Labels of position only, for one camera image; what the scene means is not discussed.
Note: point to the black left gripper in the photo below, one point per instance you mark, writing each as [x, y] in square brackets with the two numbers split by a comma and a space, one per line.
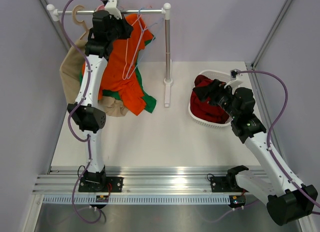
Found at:
[124, 25]

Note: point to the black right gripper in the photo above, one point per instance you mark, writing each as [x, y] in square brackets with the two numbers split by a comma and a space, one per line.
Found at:
[213, 91]

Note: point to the dark red t shirt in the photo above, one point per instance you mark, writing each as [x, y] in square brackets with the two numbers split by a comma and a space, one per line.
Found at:
[209, 113]

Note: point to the pink plastic hanger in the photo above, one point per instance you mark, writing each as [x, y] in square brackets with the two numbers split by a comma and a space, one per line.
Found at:
[100, 7]
[131, 43]

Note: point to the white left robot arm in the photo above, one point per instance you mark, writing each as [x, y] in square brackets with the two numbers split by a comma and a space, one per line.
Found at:
[85, 111]

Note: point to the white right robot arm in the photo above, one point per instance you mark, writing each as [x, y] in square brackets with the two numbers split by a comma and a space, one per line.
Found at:
[286, 197]

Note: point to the beige wooden hanger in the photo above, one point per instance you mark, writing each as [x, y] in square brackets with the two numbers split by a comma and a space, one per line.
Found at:
[77, 19]

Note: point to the orange t shirt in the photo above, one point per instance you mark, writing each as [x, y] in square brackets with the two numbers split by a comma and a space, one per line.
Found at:
[125, 79]

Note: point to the beige t shirt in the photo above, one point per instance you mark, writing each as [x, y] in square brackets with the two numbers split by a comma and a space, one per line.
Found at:
[71, 71]

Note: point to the green t shirt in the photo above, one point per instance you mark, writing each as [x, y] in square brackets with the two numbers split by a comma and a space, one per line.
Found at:
[150, 103]

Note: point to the white plastic laundry basket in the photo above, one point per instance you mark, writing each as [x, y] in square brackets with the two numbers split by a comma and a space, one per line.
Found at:
[204, 78]

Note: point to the white metal clothes rack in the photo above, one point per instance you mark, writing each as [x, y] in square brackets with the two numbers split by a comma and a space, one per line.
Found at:
[166, 12]

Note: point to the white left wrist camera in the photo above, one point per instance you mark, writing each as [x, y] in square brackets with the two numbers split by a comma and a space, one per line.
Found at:
[111, 6]

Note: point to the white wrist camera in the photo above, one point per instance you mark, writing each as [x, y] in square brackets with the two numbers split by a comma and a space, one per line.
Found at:
[111, 6]
[235, 79]

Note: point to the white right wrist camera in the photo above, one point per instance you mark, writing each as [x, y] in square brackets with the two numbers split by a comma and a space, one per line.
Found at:
[235, 79]

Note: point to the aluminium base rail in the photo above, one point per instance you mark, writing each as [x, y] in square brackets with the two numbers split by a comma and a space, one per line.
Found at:
[137, 180]

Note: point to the white slotted cable duct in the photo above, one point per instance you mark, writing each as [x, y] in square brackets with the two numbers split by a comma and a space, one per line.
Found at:
[139, 200]

